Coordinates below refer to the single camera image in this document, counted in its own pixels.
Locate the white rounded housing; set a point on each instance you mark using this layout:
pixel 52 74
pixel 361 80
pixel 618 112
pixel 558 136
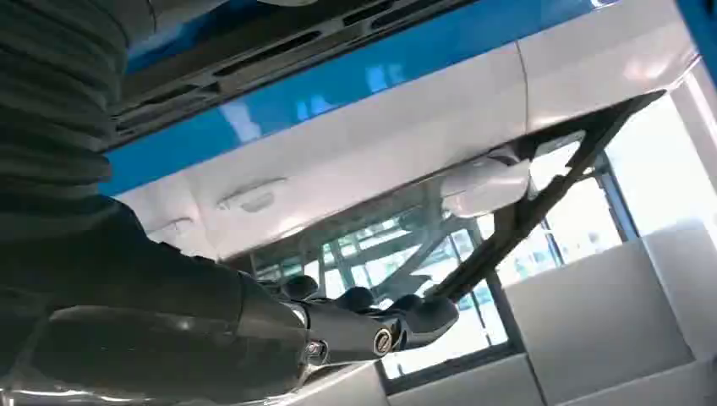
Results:
pixel 484 188

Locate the white partition board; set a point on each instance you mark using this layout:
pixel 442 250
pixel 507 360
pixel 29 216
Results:
pixel 686 280
pixel 594 314

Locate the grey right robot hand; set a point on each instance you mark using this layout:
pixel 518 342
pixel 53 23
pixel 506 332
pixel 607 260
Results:
pixel 168 325

